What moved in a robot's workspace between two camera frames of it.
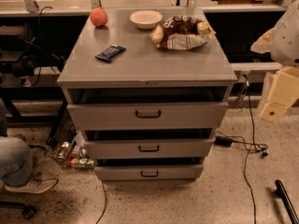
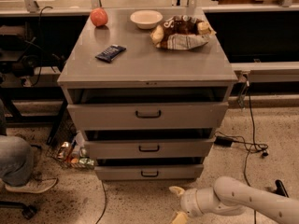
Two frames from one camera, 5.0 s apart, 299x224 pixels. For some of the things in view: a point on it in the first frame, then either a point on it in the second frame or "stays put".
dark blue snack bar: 109,53 stays put
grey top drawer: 148,116 stays put
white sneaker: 34,187 stays put
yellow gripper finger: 263,44 -> 180,218
